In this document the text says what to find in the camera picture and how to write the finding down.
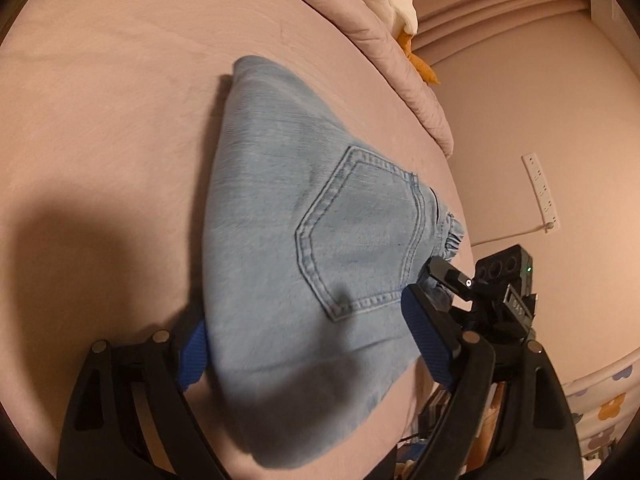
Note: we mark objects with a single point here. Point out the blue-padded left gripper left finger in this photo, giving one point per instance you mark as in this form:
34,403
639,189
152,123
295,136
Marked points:
102,436

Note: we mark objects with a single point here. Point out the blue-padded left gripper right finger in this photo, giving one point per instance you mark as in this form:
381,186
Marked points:
535,436

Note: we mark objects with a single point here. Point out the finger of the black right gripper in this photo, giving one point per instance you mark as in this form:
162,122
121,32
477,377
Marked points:
438,270

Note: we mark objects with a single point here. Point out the light blue denim pants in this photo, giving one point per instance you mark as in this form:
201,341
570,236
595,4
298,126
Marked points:
310,237

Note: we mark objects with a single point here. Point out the floral patterned fabric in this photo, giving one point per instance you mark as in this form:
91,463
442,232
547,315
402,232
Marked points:
603,405

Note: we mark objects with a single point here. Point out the pink quilted comforter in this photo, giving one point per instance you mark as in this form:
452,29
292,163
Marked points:
370,36

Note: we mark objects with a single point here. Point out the pink bed sheet mattress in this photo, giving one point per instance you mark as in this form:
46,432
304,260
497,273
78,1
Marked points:
110,112

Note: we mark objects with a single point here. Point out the white wall power strip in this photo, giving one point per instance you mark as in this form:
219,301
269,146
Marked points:
544,199

